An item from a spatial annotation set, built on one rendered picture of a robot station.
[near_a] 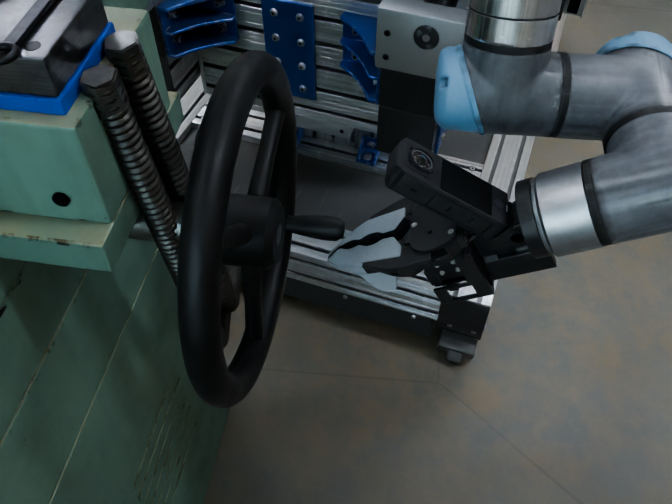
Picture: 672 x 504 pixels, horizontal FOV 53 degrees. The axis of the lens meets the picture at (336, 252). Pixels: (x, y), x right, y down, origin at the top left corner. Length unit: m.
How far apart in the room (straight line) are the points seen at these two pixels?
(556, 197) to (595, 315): 1.03
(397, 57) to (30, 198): 0.56
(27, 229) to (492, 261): 0.39
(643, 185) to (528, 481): 0.88
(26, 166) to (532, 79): 0.40
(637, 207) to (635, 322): 1.05
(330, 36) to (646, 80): 0.60
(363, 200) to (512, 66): 0.87
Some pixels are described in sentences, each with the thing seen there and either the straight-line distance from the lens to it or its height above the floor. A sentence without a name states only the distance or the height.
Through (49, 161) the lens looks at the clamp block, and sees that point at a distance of 0.48.
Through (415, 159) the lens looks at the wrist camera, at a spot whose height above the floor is 0.85.
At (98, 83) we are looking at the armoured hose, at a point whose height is 0.97.
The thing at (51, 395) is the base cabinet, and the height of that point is 0.67.
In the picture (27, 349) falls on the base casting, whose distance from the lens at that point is 0.63.
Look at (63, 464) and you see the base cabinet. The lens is 0.74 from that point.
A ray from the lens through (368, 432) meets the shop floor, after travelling 1.35.
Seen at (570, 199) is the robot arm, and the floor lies 0.84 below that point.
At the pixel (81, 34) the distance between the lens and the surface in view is 0.48.
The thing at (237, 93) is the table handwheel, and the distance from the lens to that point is 0.46.
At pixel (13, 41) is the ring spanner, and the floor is 1.00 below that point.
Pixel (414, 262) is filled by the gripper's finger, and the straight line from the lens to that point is 0.60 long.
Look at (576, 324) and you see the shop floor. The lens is 1.56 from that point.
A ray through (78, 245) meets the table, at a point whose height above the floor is 0.87.
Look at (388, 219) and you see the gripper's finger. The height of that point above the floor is 0.75.
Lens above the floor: 1.23
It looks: 50 degrees down
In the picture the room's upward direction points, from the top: straight up
